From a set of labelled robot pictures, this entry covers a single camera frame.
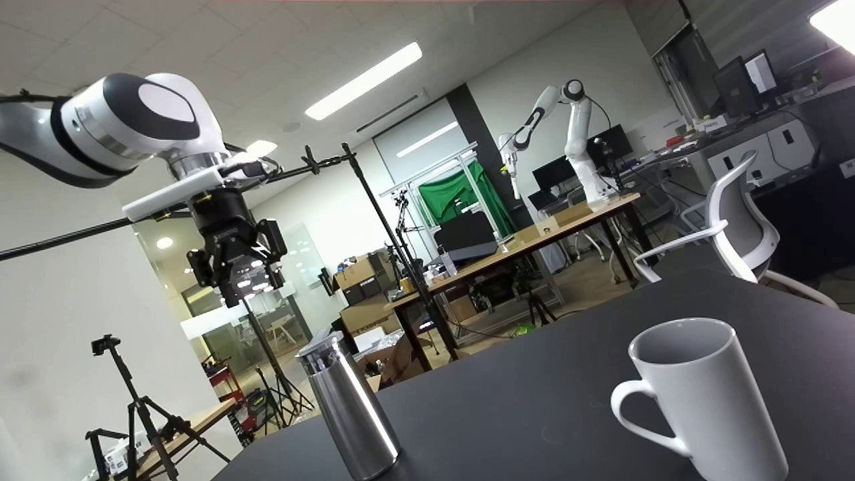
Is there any long ceiling light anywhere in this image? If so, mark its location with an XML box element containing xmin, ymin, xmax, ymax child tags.
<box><xmin>303</xmin><ymin>39</ymin><xmax>426</xmax><ymax>123</ymax></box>

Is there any lit computer monitor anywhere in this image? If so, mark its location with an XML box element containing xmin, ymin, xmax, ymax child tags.
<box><xmin>743</xmin><ymin>49</ymin><xmax>781</xmax><ymax>98</ymax></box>

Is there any green screen cloth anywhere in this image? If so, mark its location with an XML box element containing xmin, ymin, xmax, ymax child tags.
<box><xmin>414</xmin><ymin>159</ymin><xmax>518</xmax><ymax>241</ymax></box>

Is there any black camera tripod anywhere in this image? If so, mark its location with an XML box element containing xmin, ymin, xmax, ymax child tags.
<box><xmin>83</xmin><ymin>332</ymin><xmax>234</xmax><ymax>481</ymax></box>

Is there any black boom pole stand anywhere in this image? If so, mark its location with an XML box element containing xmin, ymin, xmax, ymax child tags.
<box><xmin>0</xmin><ymin>142</ymin><xmax>462</xmax><ymax>362</ymax></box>

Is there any stainless steel flask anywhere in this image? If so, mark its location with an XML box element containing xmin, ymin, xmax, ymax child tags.
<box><xmin>295</xmin><ymin>328</ymin><xmax>406</xmax><ymax>481</ymax></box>

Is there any small ceiling light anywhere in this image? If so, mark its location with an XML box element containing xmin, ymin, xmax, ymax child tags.
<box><xmin>244</xmin><ymin>139</ymin><xmax>280</xmax><ymax>162</ymax></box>

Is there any bright square ceiling light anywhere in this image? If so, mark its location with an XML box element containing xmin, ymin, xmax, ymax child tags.
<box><xmin>808</xmin><ymin>0</ymin><xmax>855</xmax><ymax>58</ymax></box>

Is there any thin black light stand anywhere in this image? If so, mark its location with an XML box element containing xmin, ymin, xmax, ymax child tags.
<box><xmin>239</xmin><ymin>296</ymin><xmax>317</xmax><ymax>423</ymax></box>

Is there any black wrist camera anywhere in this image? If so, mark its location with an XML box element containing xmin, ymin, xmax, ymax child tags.
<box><xmin>258</xmin><ymin>217</ymin><xmax>292</xmax><ymax>266</ymax></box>

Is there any light wooden side table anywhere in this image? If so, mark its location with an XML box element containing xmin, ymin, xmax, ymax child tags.
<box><xmin>131</xmin><ymin>397</ymin><xmax>242</xmax><ymax>475</ymax></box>

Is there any white office chair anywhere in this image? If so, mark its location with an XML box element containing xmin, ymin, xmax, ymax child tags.
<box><xmin>634</xmin><ymin>155</ymin><xmax>840</xmax><ymax>309</ymax></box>

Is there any white cabinet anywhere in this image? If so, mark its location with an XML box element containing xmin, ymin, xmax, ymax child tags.
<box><xmin>705</xmin><ymin>117</ymin><xmax>819</xmax><ymax>186</ymax></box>

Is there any black monitor on table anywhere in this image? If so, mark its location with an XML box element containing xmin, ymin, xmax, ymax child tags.
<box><xmin>530</xmin><ymin>155</ymin><xmax>582</xmax><ymax>214</ymax></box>

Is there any cardboard box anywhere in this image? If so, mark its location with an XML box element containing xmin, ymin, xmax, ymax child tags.
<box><xmin>334</xmin><ymin>252</ymin><xmax>398</xmax><ymax>308</ymax></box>

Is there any white ceramic mug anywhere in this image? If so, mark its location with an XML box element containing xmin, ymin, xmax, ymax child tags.
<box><xmin>609</xmin><ymin>314</ymin><xmax>791</xmax><ymax>481</ymax></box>

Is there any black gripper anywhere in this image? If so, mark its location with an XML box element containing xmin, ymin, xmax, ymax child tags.
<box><xmin>187</xmin><ymin>186</ymin><xmax>290</xmax><ymax>309</ymax></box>

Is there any long wooden table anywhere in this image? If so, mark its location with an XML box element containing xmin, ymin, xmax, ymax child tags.
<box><xmin>387</xmin><ymin>190</ymin><xmax>655</xmax><ymax>362</ymax></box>

